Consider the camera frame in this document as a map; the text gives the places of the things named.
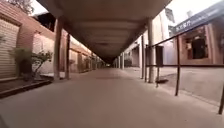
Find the row of canopy pillars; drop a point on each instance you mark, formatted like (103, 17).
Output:
(120, 61)

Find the pale concrete pillar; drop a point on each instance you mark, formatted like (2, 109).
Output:
(57, 53)
(151, 53)
(143, 56)
(68, 56)

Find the concrete walkway canopy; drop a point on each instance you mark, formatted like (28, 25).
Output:
(106, 26)

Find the grey concrete path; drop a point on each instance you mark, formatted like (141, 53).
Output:
(110, 103)

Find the pale building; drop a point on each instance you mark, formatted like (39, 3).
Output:
(166, 36)

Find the dark metal railing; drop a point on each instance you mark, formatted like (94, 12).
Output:
(178, 66)

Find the bush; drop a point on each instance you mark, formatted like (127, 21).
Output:
(33, 60)

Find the raised planting bed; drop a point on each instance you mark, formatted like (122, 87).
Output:
(20, 86)

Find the red brick building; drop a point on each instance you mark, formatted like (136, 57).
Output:
(20, 36)

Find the tree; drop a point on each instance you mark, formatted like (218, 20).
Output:
(23, 5)

